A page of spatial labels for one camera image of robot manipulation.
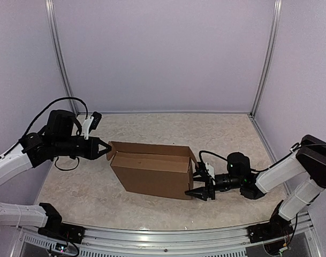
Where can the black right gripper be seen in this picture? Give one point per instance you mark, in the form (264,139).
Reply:
(209,185)

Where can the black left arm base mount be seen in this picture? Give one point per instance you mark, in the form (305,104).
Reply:
(61,233)

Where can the left aluminium frame post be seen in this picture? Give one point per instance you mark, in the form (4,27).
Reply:
(53,27)

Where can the brown cardboard box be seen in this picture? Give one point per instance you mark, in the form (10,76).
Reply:
(157,170)

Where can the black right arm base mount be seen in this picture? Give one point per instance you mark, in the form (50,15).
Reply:
(274,228)

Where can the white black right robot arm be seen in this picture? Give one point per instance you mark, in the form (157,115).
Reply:
(307,156)

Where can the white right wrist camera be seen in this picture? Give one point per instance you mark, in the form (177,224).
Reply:
(202,166)

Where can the aluminium front rail frame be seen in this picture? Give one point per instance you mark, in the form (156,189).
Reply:
(231,241)

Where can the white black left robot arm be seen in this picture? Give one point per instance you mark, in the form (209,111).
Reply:
(62,136)

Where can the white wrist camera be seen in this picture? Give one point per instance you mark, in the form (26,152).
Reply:
(202,166)
(90,123)

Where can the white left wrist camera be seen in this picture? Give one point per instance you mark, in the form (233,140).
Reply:
(90,123)

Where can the small circuit board with LEDs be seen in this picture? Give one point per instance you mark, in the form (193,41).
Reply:
(62,248)

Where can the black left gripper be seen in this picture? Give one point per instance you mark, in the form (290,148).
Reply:
(92,153)

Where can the aluminium frame post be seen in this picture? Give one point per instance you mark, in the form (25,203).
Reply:
(53,27)
(268,57)

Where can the right aluminium frame post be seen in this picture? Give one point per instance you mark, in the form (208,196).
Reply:
(268,57)

